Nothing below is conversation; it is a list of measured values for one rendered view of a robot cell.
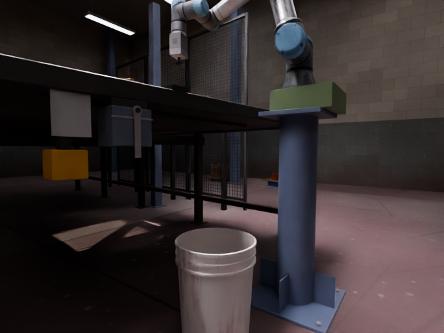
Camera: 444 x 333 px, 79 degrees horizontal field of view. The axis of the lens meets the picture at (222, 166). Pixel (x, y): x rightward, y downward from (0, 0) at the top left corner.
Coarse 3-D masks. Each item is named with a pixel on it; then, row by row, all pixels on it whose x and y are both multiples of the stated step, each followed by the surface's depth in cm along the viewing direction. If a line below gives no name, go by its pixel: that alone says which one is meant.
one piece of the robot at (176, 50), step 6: (174, 36) 131; (180, 36) 130; (174, 42) 132; (180, 42) 131; (186, 42) 137; (174, 48) 132; (180, 48) 131; (186, 48) 137; (174, 54) 132; (180, 54) 132; (186, 54) 137
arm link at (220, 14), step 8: (224, 0) 133; (232, 0) 131; (240, 0) 130; (248, 0) 132; (216, 8) 135; (224, 8) 133; (232, 8) 133; (216, 16) 136; (224, 16) 136; (208, 24) 138; (216, 24) 141
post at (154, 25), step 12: (156, 12) 313; (156, 24) 314; (156, 36) 315; (156, 48) 316; (156, 60) 316; (156, 72) 317; (156, 84) 318; (156, 156) 322; (156, 168) 323; (156, 180) 324; (156, 192) 325; (156, 204) 325
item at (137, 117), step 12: (108, 108) 79; (120, 108) 80; (132, 108) 82; (144, 108) 87; (108, 120) 79; (120, 120) 80; (132, 120) 83; (144, 120) 86; (108, 132) 80; (120, 132) 80; (132, 132) 83; (144, 132) 86; (108, 144) 80; (120, 144) 80; (132, 144) 83; (144, 144) 86
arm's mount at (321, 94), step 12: (312, 84) 108; (324, 84) 105; (276, 96) 117; (288, 96) 114; (300, 96) 111; (312, 96) 108; (324, 96) 105; (336, 96) 109; (276, 108) 117; (288, 108) 114; (336, 108) 110
